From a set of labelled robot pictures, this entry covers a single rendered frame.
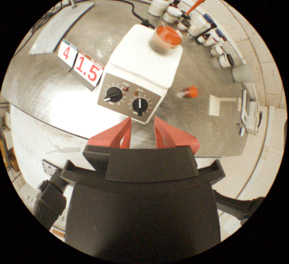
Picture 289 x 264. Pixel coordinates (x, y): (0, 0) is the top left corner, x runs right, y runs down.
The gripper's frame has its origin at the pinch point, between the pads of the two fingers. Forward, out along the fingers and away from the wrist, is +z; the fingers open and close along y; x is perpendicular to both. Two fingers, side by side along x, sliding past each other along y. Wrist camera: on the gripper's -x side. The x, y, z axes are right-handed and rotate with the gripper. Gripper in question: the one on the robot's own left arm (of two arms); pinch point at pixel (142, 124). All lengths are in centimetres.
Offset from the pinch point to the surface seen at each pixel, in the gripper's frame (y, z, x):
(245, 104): -80, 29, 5
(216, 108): -31.7, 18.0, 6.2
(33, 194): 239, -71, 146
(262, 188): -131, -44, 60
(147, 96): -0.9, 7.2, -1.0
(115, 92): 5.1, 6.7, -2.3
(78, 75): 16.7, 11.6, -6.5
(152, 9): -3.8, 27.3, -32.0
